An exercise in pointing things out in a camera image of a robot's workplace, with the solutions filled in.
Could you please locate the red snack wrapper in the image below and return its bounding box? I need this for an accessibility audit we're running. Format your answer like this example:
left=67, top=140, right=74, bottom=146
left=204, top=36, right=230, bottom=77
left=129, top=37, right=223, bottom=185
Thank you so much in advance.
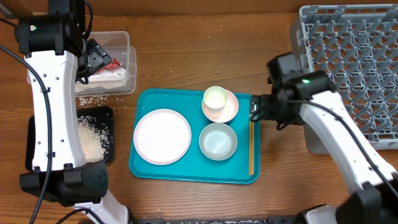
left=97, top=58, right=121, bottom=73

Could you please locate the grey green bowl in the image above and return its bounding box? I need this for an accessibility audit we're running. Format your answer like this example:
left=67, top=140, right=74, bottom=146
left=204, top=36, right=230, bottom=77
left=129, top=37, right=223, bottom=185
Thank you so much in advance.
left=199, top=123, right=238, bottom=161

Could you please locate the food scraps and rice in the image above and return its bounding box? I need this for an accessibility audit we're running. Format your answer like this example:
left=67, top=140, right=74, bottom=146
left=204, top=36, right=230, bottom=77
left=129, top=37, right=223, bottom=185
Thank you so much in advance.
left=78, top=116, right=111, bottom=163

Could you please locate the large pink plate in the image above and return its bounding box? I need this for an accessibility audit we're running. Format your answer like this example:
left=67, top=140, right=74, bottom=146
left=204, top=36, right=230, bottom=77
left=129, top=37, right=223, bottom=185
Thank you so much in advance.
left=133, top=109, right=192, bottom=166

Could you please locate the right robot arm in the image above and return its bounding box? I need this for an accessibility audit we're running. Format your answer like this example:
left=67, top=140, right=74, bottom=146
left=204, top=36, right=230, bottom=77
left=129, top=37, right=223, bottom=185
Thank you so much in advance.
left=249, top=53, right=397, bottom=224

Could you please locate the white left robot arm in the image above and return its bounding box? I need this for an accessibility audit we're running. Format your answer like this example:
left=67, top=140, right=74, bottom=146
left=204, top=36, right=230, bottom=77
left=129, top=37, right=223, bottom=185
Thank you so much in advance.
left=15, top=1, right=134, bottom=223

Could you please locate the clear plastic waste bin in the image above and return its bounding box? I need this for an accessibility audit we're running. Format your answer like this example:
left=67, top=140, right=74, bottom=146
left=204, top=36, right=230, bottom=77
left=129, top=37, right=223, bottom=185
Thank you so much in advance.
left=24, top=31, right=137, bottom=101

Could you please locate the grey dishwasher rack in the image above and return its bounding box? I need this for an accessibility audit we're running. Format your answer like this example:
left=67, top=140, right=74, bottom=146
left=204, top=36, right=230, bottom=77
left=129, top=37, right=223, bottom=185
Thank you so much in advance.
left=289, top=4, right=397, bottom=150

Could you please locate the white tissue pile in bin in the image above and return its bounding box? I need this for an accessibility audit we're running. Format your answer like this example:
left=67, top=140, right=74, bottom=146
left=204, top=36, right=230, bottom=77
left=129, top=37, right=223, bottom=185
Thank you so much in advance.
left=75, top=67, right=127, bottom=95

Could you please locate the wooden chopstick right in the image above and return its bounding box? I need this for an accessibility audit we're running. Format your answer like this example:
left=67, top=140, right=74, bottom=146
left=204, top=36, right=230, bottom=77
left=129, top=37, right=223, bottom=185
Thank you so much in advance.
left=252, top=122, right=254, bottom=175

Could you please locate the wooden chopstick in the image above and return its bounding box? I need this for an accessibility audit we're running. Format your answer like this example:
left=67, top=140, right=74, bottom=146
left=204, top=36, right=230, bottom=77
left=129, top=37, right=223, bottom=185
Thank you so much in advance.
left=252, top=122, right=254, bottom=175
left=249, top=121, right=253, bottom=176

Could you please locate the wooden chopstick left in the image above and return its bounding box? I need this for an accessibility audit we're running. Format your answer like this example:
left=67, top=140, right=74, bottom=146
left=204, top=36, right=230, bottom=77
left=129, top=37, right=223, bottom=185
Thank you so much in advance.
left=249, top=121, right=253, bottom=176

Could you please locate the small pink saucer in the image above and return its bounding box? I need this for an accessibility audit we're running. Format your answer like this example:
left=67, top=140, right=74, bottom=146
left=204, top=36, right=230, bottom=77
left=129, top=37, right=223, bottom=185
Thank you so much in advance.
left=201, top=90, right=239, bottom=123

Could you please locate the black rectangular tray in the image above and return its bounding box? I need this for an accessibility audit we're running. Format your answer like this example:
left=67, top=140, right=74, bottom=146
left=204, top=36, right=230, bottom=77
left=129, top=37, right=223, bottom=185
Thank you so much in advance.
left=25, top=106, right=115, bottom=172

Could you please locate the light green cup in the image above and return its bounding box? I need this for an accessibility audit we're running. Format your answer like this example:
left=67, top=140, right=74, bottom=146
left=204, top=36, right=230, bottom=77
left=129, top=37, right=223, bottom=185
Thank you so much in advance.
left=203, top=86, right=228, bottom=110

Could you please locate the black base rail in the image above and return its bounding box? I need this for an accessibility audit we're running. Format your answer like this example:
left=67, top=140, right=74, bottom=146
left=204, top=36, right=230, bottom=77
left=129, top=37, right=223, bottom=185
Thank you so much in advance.
left=137, top=215, right=296, bottom=224

